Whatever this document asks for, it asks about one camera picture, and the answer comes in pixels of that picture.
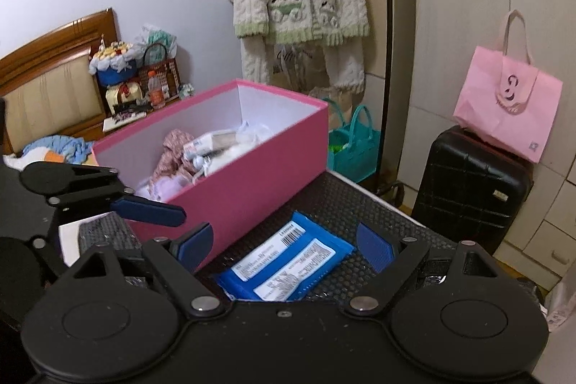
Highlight wooden bed headboard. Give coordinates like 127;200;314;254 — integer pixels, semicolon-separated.
0;8;120;155

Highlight white paper sheet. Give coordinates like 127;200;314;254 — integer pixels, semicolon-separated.
58;224;82;267

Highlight brown wicker basket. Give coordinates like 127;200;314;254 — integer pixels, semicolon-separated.
137;43;181;98

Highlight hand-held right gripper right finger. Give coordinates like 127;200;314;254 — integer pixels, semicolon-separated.
344;222;510;318

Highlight black clothes rack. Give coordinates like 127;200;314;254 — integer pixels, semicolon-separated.
380;0;397;189

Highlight pink cardboard box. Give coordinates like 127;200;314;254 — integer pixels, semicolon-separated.
92;80;330;273

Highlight beige wardrobe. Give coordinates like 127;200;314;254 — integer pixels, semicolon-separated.
396;0;576;291

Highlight white flower bouquet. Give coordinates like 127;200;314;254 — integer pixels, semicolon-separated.
89;39;138;88

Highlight orange drink bottle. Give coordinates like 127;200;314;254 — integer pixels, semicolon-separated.
147;71;166;109

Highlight pink tote bag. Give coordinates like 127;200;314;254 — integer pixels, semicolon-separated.
452;10;564;164

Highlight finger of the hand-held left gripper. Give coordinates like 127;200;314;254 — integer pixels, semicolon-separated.
19;161;186;228

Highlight cream knitted pants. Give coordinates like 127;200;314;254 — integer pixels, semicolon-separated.
240;34;366;95

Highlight white plastic bag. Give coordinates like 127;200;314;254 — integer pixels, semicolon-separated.
134;24;179;62

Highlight blue white cloth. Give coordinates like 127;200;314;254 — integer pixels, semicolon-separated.
22;136;94;165

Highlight black suitcase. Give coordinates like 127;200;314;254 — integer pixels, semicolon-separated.
411;125;534;257

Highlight white labelled packet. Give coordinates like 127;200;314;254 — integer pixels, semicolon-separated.
182;131;240;161

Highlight pink floral cloth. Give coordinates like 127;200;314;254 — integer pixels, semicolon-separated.
150;130;201;189

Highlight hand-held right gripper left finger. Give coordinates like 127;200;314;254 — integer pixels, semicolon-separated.
65;222;228;319

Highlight cream yellow box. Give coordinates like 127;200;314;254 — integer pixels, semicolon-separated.
105;80;145;116

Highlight white plastic packet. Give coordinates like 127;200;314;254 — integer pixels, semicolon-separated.
544;276;576;331

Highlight blue wet wipes packet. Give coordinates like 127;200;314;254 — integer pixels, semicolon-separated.
211;211;356;304

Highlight teal plastic basket bag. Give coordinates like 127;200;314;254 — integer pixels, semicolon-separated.
326;105;381;185

